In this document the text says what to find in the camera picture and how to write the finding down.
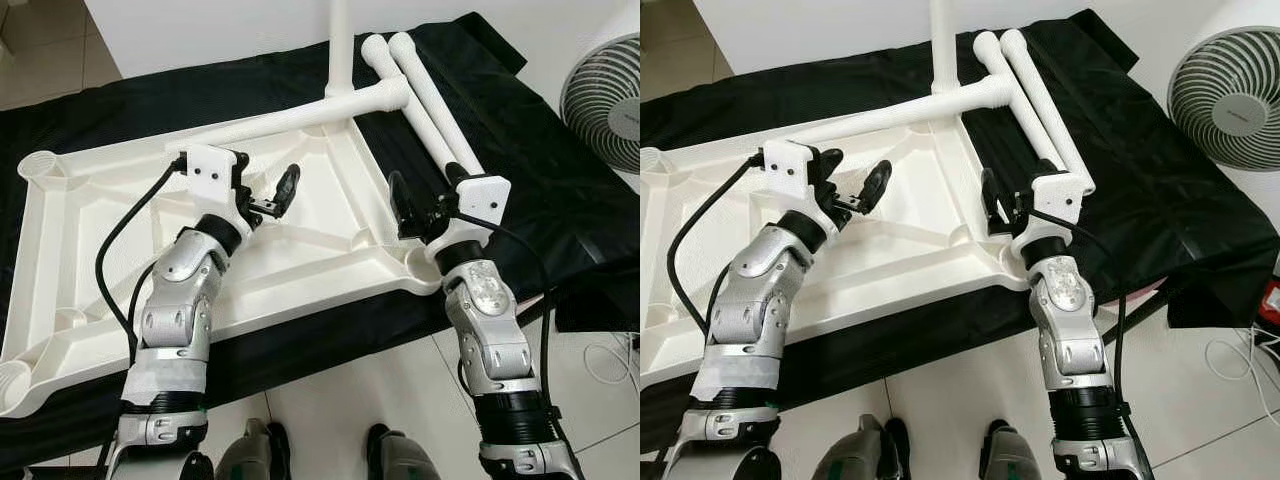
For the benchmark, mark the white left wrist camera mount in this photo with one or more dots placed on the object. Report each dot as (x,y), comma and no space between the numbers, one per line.
(210,175)
(790,170)

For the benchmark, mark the red object on floor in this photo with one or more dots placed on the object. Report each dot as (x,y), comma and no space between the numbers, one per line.
(1272,300)

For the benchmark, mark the white plastic table top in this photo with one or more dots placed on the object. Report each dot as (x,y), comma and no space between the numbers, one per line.
(330,215)
(930,210)

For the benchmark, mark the black table cloth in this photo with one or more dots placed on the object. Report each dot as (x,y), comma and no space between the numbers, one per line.
(520,200)
(1140,200)

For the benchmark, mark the white plastic table leg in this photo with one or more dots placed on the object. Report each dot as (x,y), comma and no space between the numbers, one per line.
(1036,125)
(430,130)
(944,45)
(1045,100)
(900,112)
(440,105)
(340,50)
(300,115)

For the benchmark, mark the grey robot right foot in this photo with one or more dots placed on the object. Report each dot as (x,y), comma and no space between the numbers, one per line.
(400,460)
(1010,458)

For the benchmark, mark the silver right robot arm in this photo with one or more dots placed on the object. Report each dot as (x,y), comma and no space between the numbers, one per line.
(490,320)
(1070,320)

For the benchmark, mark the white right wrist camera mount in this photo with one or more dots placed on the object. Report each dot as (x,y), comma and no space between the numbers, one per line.
(485,195)
(1062,195)

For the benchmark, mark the white floor fan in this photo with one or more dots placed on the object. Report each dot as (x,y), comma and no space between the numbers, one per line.
(1225,100)
(605,110)

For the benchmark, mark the grey robot foot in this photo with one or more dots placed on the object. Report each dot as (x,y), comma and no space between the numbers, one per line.
(845,455)
(400,460)
(1010,458)
(245,455)

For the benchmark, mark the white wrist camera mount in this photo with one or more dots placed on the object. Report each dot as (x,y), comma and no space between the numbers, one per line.
(1062,195)
(210,175)
(790,170)
(485,195)

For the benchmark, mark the grey robot left foot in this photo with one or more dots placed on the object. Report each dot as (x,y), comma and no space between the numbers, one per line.
(845,455)
(245,455)

